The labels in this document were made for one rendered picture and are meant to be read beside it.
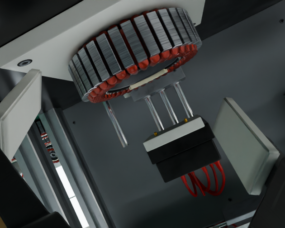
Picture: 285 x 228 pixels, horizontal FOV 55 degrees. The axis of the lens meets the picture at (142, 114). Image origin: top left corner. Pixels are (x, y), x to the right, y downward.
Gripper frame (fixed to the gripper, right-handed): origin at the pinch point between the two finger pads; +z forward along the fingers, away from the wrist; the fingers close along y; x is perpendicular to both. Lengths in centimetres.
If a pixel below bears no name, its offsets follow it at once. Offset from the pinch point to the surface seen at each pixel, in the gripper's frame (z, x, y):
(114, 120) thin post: 11.1, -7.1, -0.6
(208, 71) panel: 27.4, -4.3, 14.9
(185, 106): 16.1, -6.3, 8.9
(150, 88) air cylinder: 16.3, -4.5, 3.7
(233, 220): 8.9, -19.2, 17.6
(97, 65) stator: 1.7, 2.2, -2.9
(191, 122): 5.0, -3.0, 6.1
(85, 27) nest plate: 1.5, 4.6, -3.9
